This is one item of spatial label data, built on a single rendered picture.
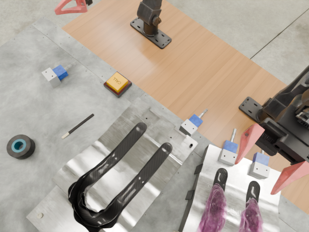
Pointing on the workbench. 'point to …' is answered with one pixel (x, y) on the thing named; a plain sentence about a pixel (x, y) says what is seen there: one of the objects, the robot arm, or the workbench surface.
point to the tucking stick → (77, 126)
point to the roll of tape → (27, 142)
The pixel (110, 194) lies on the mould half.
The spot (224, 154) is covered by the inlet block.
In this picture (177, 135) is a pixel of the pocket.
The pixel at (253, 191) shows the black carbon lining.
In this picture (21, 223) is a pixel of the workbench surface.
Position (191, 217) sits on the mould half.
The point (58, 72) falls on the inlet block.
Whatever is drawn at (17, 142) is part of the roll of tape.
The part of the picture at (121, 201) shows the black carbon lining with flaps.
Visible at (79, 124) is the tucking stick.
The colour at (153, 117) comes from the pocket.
